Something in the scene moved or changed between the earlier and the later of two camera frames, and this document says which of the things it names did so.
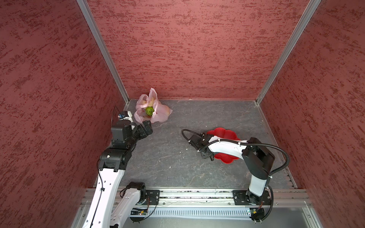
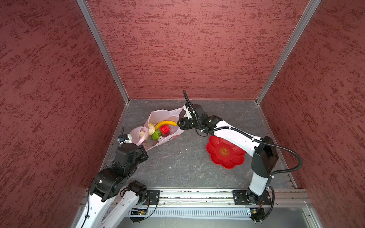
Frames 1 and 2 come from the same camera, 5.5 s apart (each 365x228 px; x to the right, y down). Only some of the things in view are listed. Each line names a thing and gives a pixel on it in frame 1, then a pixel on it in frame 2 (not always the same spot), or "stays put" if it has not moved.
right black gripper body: x=206 y=155 -> x=188 y=123
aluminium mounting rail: x=287 y=198 stays put
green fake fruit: x=149 y=110 -> x=156 y=135
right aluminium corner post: x=303 y=23 stays put
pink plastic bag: x=150 y=108 -> x=156 y=116
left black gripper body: x=132 y=141 -> x=141 y=156
